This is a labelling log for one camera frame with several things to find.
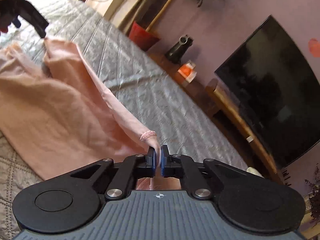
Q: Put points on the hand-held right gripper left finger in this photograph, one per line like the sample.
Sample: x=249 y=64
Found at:
x=153 y=162

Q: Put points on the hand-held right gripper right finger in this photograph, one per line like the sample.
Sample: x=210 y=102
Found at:
x=163 y=161

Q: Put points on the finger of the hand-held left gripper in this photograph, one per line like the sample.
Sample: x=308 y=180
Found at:
x=36 y=20

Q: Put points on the pink garment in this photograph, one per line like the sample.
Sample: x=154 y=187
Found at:
x=62 y=105

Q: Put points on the silver quilted table cover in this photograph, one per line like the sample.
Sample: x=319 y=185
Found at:
x=150 y=85

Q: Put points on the dark wooden television stand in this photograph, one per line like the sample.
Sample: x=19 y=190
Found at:
x=200 y=92

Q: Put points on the wooden television riser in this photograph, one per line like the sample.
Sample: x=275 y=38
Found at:
x=225 y=105

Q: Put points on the cream cloth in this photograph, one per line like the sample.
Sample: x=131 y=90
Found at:
x=253 y=171

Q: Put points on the orange tissue pack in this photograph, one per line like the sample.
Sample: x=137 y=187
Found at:
x=186 y=71

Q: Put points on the beige patterned curtain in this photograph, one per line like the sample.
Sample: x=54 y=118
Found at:
x=130 y=2

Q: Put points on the red plant pot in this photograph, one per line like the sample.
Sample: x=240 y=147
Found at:
x=140 y=36

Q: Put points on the black tower speaker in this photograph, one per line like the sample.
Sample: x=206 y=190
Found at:
x=177 y=51

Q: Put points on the black flat screen television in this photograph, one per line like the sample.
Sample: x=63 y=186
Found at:
x=270 y=80

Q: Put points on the purple dried flower bunch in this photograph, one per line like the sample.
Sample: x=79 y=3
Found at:
x=313 y=192

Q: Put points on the red round wall decoration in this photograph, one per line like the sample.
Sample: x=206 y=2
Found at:
x=314 y=47

